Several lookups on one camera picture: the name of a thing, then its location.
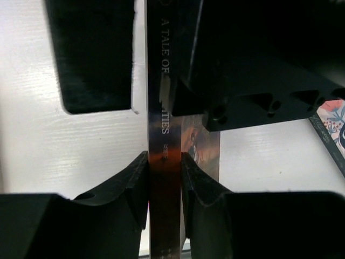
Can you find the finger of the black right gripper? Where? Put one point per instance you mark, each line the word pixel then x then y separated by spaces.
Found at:
pixel 93 49
pixel 248 63

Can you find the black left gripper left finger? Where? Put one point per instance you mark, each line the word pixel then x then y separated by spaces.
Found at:
pixel 104 222

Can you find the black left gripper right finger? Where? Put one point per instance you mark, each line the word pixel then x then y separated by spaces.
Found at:
pixel 223 224

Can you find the A Tale of Two Cities book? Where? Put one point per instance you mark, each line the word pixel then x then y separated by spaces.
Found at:
pixel 170 136

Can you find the Little Women book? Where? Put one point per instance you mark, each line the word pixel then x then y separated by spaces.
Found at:
pixel 328 121

